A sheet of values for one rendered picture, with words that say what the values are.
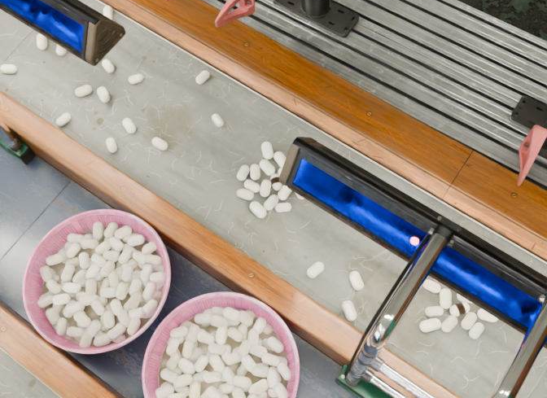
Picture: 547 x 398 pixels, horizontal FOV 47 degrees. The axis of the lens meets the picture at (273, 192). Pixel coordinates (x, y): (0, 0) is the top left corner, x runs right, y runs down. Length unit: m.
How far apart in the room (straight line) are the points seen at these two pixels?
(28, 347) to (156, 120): 0.50
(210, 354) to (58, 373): 0.26
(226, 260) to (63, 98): 0.51
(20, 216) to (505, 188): 0.96
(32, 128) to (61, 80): 0.14
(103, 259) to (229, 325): 0.27
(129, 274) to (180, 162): 0.24
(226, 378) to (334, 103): 0.57
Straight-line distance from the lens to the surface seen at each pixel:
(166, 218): 1.20
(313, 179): 0.86
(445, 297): 1.17
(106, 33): 1.04
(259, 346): 1.14
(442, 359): 1.16
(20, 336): 1.22
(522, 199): 1.26
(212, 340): 1.15
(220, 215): 1.22
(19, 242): 1.38
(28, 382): 1.22
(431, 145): 1.27
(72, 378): 1.17
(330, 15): 1.53
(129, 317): 1.19
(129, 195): 1.24
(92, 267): 1.23
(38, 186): 1.41
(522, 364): 0.79
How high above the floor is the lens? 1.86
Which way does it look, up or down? 66 degrees down
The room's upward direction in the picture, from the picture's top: 5 degrees counter-clockwise
